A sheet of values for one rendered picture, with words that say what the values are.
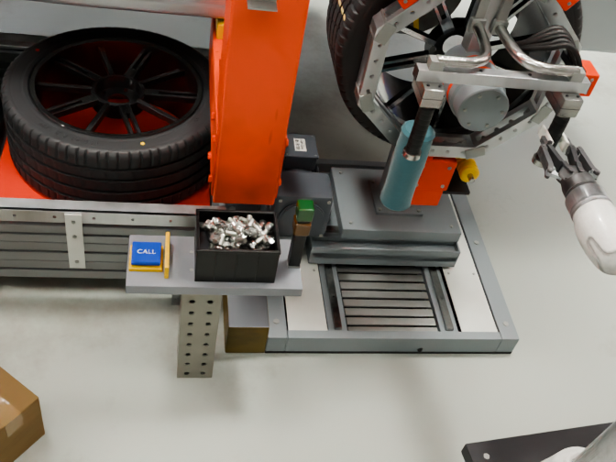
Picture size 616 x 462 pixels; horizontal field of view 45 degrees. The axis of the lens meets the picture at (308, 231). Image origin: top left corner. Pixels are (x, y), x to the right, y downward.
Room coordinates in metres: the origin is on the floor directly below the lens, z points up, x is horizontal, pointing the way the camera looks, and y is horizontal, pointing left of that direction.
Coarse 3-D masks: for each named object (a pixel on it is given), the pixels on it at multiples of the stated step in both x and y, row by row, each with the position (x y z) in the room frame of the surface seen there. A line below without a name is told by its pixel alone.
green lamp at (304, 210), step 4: (300, 200) 1.30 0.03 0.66; (304, 200) 1.30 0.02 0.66; (308, 200) 1.30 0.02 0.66; (312, 200) 1.31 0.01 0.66; (296, 204) 1.29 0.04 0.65; (300, 204) 1.28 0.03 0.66; (304, 204) 1.28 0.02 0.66; (308, 204) 1.29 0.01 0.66; (312, 204) 1.29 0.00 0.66; (296, 208) 1.29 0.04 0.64; (300, 208) 1.27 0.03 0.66; (304, 208) 1.27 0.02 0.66; (308, 208) 1.27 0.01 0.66; (312, 208) 1.28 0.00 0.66; (296, 212) 1.28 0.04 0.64; (300, 212) 1.26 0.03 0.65; (304, 212) 1.27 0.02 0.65; (308, 212) 1.27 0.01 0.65; (312, 212) 1.27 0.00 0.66; (296, 216) 1.27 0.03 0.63; (300, 216) 1.26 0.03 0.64; (304, 216) 1.27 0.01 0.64; (308, 216) 1.27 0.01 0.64; (312, 216) 1.27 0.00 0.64; (300, 220) 1.26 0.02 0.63; (304, 220) 1.27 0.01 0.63; (308, 220) 1.27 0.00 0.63; (312, 220) 1.27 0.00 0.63
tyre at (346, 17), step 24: (336, 0) 1.82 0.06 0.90; (360, 0) 1.71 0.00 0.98; (384, 0) 1.70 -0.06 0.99; (336, 24) 1.76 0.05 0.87; (360, 24) 1.69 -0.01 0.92; (576, 24) 1.84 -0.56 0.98; (336, 48) 1.70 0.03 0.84; (360, 48) 1.70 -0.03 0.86; (336, 72) 1.70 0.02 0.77; (528, 96) 1.83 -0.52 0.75; (360, 120) 1.71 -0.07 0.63
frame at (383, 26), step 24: (432, 0) 1.65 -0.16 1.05; (552, 0) 1.73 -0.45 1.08; (384, 24) 1.62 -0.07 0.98; (408, 24) 1.64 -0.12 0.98; (552, 24) 1.73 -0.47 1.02; (384, 48) 1.63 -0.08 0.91; (360, 72) 1.66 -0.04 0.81; (360, 96) 1.62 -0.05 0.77; (384, 120) 1.64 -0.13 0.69; (504, 120) 1.78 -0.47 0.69; (528, 120) 1.75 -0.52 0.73; (432, 144) 1.69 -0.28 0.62; (456, 144) 1.71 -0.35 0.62; (480, 144) 1.72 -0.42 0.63
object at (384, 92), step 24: (528, 0) 1.83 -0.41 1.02; (456, 24) 1.80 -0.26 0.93; (528, 24) 1.98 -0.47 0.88; (432, 48) 1.77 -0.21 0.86; (504, 48) 1.82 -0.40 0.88; (384, 72) 1.95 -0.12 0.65; (384, 96) 1.79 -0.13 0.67; (408, 96) 1.89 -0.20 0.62; (408, 120) 1.76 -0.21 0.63; (432, 120) 1.80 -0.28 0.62; (456, 120) 1.82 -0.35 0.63
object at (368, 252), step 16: (336, 224) 1.78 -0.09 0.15; (320, 240) 1.69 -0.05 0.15; (336, 240) 1.71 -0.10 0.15; (352, 240) 1.72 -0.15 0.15; (368, 240) 1.73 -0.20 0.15; (384, 240) 1.75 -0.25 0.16; (400, 240) 1.76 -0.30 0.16; (320, 256) 1.64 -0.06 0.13; (336, 256) 1.65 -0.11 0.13; (352, 256) 1.67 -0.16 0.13; (368, 256) 1.68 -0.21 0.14; (384, 256) 1.70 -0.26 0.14; (400, 256) 1.71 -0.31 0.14; (416, 256) 1.73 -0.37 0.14; (432, 256) 1.74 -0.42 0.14; (448, 256) 1.75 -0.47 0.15
